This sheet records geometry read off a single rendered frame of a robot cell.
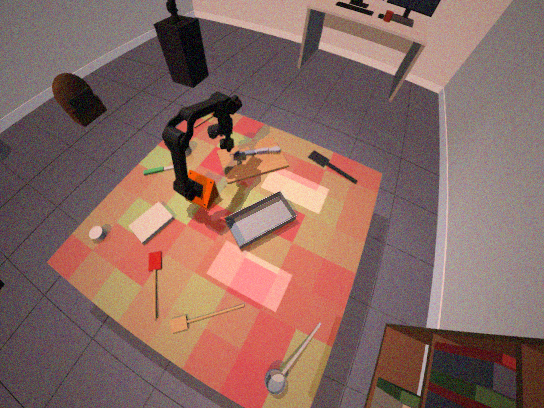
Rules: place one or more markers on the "white short cylinder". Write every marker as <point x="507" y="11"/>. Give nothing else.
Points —
<point x="97" y="233"/>

